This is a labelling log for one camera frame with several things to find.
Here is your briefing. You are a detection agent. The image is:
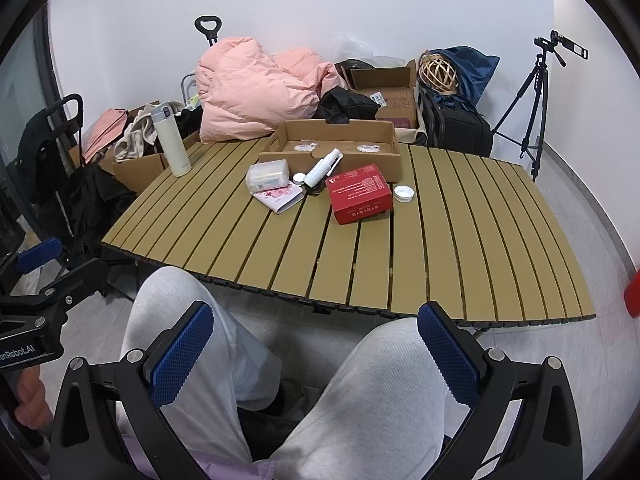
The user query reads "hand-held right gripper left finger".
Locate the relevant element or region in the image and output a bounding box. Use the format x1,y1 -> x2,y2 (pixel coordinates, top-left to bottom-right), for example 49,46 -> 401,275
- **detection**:
50,300 -> 216,480

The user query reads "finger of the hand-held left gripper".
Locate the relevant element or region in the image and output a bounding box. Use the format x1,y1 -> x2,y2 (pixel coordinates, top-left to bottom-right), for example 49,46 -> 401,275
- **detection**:
0,237 -> 64,293
22,257 -> 110,312

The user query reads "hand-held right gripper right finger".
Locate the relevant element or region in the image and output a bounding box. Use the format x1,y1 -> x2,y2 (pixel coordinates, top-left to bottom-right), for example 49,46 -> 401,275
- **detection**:
416,301 -> 583,480

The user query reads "red cardboard box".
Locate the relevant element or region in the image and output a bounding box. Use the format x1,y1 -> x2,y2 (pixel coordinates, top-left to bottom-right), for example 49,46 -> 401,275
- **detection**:
326,163 -> 392,226

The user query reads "pink printed packet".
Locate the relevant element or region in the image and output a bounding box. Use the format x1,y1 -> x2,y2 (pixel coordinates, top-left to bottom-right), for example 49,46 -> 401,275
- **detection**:
252,182 -> 305,215

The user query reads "clear plastic swab box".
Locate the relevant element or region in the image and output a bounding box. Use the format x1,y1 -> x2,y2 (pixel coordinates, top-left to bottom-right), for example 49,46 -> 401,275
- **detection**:
245,159 -> 291,193

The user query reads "white spray bottle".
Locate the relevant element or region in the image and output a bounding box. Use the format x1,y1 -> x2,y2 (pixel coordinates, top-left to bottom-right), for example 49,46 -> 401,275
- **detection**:
303,149 -> 343,188

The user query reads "shallow cardboard tray box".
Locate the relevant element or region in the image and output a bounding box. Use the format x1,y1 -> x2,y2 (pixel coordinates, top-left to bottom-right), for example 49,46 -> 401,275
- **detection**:
258,120 -> 402,184

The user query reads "person's left hand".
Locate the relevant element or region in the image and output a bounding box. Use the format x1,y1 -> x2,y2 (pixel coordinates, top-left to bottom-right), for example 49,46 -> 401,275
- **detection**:
14,367 -> 53,427

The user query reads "person's left leg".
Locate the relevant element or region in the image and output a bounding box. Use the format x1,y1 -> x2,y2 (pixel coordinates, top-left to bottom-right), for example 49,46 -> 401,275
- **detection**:
117,266 -> 283,463

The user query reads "large black bag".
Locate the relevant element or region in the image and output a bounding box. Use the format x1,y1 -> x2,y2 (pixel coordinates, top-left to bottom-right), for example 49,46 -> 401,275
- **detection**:
35,162 -> 138,281

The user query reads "black folding cart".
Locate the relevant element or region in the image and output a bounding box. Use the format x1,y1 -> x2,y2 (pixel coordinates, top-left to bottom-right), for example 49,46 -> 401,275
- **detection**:
17,93 -> 86,206

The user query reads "person's purple jacket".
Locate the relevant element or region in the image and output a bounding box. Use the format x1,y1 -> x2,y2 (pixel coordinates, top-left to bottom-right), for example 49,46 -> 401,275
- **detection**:
117,435 -> 276,480

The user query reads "dark seat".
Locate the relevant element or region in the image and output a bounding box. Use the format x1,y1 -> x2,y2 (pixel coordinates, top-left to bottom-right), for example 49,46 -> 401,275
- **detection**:
237,380 -> 311,461

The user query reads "plain open cardboard box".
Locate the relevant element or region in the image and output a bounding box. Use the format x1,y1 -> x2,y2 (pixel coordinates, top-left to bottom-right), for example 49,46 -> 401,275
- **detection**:
97,130 -> 203,196

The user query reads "pink backpack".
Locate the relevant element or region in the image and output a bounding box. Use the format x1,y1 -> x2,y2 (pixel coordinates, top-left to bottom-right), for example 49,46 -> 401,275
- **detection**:
80,108 -> 132,165

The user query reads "beige cloth bag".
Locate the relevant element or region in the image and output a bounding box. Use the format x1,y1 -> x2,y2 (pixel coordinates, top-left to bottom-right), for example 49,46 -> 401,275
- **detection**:
114,101 -> 186,163

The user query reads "white thermos bottle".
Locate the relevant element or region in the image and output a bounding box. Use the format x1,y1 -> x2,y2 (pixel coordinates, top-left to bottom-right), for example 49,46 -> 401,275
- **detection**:
151,101 -> 192,178

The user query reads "glass door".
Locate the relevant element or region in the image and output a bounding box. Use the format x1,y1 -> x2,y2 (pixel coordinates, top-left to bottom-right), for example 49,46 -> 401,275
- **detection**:
0,0 -> 63,261

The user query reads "small black bag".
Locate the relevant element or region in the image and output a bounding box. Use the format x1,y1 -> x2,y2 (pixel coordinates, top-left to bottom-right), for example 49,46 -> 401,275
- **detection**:
175,105 -> 203,137

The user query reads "red object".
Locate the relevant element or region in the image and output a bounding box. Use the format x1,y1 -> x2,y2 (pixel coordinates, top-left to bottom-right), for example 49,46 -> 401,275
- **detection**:
622,267 -> 640,318

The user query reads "black backpack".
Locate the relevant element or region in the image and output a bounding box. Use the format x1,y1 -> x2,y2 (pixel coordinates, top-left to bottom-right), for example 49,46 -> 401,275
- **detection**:
417,87 -> 493,157

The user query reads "pink down jacket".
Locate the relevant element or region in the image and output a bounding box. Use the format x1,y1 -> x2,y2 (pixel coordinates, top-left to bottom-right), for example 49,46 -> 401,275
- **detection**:
196,36 -> 351,143

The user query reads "open cardboard box with label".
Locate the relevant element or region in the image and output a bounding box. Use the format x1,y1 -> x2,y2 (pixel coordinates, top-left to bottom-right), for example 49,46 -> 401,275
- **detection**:
348,59 -> 420,131

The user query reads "black cloth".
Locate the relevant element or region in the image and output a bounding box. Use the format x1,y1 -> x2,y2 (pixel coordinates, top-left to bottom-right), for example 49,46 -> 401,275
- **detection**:
317,86 -> 381,125

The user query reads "woven bamboo ball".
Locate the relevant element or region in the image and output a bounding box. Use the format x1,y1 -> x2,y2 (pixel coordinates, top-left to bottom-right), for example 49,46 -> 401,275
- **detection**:
418,52 -> 460,96

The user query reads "blue bag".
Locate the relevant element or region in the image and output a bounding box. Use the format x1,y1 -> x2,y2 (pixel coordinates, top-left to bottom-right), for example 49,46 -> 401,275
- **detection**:
430,46 -> 501,111

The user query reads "black tripod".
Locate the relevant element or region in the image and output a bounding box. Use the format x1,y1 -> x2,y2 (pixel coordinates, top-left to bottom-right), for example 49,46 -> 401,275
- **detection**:
491,52 -> 551,182

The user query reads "black handbag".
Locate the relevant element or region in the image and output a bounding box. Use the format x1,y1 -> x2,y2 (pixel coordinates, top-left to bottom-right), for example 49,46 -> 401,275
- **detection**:
334,58 -> 376,78

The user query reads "white plastic bag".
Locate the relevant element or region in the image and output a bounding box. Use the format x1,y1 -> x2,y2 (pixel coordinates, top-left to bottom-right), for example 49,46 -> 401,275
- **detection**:
332,34 -> 406,68

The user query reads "trolley with black handle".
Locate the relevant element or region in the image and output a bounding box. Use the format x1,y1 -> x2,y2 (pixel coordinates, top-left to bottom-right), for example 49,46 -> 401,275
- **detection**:
180,16 -> 223,108

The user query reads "black camera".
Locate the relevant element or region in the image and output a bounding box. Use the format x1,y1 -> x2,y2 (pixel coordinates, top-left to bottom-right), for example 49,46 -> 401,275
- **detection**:
532,30 -> 589,67

